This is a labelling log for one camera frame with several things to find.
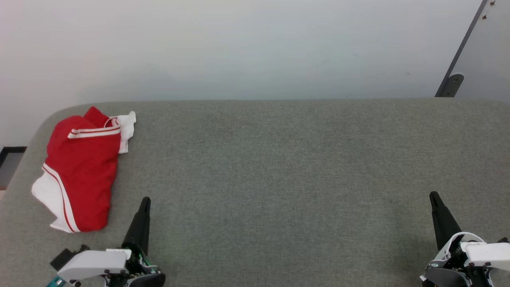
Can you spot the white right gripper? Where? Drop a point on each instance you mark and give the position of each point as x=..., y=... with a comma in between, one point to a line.
x=486, y=252

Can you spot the black rectangular frame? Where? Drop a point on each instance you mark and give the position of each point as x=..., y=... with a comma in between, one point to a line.
x=12, y=149

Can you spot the grey fabric sofa seat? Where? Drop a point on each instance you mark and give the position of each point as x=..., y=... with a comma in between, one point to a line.
x=279, y=179

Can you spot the grey metal pole bracket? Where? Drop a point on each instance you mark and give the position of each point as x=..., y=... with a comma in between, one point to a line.
x=453, y=84

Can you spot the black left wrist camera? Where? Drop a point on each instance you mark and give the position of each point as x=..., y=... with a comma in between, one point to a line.
x=63, y=257

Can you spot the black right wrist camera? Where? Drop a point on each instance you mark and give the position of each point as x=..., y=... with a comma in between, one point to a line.
x=503, y=240

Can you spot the red and white jersey shirt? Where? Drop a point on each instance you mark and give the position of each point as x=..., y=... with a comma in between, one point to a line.
x=83, y=175

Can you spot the dark grey slanted pole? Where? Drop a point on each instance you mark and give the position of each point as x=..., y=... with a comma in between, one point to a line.
x=462, y=46

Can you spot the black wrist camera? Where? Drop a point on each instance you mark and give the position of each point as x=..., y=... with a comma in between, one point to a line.
x=503, y=240
x=63, y=257

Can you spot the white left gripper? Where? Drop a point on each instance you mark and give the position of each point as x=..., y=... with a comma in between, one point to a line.
x=95, y=265

